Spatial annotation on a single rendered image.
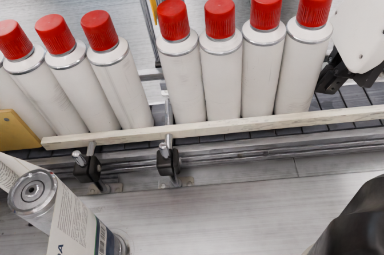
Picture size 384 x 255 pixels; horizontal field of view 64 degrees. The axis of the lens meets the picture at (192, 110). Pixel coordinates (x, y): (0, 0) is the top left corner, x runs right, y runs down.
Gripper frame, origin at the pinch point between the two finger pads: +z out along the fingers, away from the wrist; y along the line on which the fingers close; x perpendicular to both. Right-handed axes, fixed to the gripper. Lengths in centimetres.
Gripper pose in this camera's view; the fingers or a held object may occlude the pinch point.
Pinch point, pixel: (330, 80)
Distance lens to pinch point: 47.6
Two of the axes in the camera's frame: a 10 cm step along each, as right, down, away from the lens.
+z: -2.4, 6.1, 7.5
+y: 0.4, 7.8, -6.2
